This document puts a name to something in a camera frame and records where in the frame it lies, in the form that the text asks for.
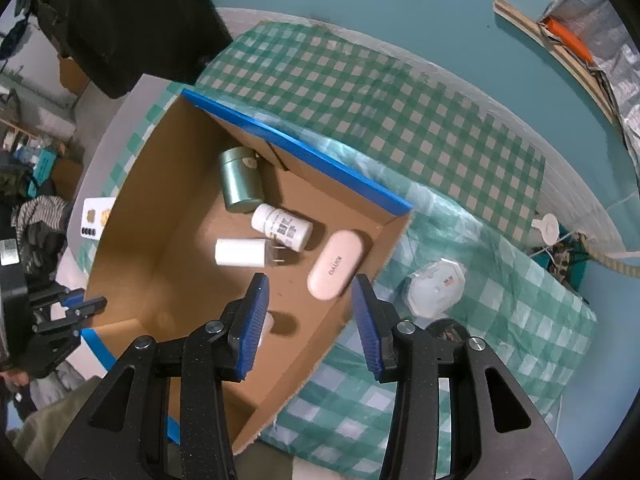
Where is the white wall charger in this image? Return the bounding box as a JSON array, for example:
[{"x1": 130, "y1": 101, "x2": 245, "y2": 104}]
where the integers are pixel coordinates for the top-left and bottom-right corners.
[{"x1": 215, "y1": 238, "x2": 288, "y2": 269}]

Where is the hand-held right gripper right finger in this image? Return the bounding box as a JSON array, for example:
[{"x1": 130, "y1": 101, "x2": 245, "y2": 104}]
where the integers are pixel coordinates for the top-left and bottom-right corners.
[{"x1": 350, "y1": 274, "x2": 573, "y2": 480}]

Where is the white oval earbud case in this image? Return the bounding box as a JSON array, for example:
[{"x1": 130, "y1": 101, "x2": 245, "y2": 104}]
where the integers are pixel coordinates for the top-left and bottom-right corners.
[{"x1": 306, "y1": 230, "x2": 364, "y2": 301}]

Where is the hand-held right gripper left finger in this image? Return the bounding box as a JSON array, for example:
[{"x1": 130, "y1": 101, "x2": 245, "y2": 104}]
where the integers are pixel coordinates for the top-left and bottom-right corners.
[{"x1": 47, "y1": 272, "x2": 271, "y2": 480}]

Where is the blue cardboard box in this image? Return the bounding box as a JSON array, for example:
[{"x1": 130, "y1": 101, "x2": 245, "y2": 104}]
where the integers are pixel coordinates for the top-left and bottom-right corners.
[{"x1": 82, "y1": 87, "x2": 415, "y2": 456}]

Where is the white pill bottle orange label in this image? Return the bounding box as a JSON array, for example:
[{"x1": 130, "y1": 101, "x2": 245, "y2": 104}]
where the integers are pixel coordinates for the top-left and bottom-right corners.
[{"x1": 251, "y1": 203, "x2": 314, "y2": 253}]

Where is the white funnel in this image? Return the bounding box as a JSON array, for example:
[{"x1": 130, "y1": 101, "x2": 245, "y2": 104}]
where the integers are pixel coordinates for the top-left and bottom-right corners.
[{"x1": 531, "y1": 212, "x2": 560, "y2": 246}]

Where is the orange object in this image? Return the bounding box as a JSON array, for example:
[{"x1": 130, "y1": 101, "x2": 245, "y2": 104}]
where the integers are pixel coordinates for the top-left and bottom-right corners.
[{"x1": 545, "y1": 17, "x2": 593, "y2": 63}]

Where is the green small-check tablecloth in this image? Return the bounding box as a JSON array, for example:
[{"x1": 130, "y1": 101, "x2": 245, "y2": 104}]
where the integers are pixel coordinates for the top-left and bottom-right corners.
[{"x1": 195, "y1": 20, "x2": 546, "y2": 246}]

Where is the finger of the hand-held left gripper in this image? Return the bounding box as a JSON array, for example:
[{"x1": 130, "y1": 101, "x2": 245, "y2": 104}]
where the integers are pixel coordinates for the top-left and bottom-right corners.
[
  {"x1": 27, "y1": 282, "x2": 108, "y2": 333},
  {"x1": 17, "y1": 327, "x2": 83, "y2": 380}
]

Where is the black hanging cloth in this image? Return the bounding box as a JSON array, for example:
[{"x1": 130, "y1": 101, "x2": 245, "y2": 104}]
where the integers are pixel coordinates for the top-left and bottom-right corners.
[{"x1": 30, "y1": 0, "x2": 233, "y2": 101}]

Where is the tan rope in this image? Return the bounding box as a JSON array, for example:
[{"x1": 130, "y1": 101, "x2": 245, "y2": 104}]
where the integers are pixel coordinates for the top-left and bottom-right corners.
[{"x1": 580, "y1": 232, "x2": 640, "y2": 278}]

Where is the green metal tin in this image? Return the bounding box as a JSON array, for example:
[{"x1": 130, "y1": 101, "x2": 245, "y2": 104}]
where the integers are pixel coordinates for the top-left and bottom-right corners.
[{"x1": 218, "y1": 146, "x2": 265, "y2": 213}]

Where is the silver tarp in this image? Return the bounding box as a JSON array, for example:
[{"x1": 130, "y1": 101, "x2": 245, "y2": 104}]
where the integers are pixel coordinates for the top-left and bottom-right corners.
[{"x1": 542, "y1": 0, "x2": 640, "y2": 151}]

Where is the striped grey cloth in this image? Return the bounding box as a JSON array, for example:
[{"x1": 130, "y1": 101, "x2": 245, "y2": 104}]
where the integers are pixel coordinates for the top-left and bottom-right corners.
[{"x1": 11, "y1": 196, "x2": 73, "y2": 281}]

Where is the wooden strip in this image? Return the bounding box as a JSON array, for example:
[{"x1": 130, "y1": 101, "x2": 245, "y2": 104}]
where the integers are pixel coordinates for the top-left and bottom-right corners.
[{"x1": 492, "y1": 0, "x2": 621, "y2": 128}]

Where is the white smartphone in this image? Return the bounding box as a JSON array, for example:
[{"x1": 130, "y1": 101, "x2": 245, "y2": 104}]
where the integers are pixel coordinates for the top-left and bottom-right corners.
[{"x1": 80, "y1": 197, "x2": 117, "y2": 240}]

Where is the white octagonal plastic container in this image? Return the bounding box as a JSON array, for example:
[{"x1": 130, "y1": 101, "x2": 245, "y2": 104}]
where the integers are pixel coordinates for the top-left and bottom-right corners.
[{"x1": 404, "y1": 257, "x2": 467, "y2": 318}]

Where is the light green large-check tablecloth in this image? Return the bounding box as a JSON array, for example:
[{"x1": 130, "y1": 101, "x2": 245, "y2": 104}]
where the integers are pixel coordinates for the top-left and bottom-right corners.
[{"x1": 102, "y1": 80, "x2": 598, "y2": 478}]

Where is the black round cooling fan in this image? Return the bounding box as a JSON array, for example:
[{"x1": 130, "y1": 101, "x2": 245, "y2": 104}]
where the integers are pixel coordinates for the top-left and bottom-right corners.
[{"x1": 422, "y1": 317, "x2": 473, "y2": 346}]

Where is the teal box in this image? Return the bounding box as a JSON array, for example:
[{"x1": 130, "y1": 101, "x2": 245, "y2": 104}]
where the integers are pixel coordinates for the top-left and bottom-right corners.
[{"x1": 27, "y1": 150, "x2": 57, "y2": 196}]

